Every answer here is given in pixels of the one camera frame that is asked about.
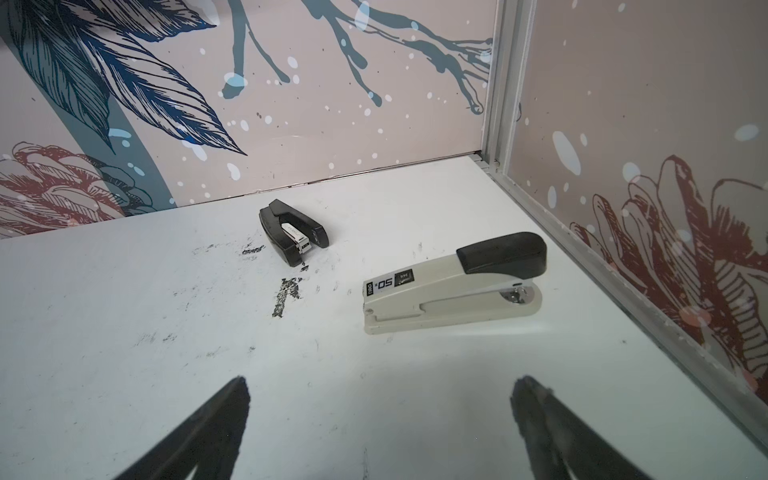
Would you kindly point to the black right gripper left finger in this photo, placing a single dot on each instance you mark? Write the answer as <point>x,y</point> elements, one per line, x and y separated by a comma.
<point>206,445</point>

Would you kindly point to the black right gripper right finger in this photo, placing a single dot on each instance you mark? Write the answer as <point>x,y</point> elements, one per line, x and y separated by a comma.
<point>559,444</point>

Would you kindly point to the grey and black stapler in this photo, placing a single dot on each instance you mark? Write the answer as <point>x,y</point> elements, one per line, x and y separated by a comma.
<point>485,281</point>

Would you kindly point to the small black stapler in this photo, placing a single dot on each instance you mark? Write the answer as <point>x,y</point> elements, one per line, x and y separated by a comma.
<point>291,232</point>

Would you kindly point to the aluminium corner frame post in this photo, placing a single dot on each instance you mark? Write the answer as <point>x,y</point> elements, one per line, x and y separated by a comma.
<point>514,27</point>

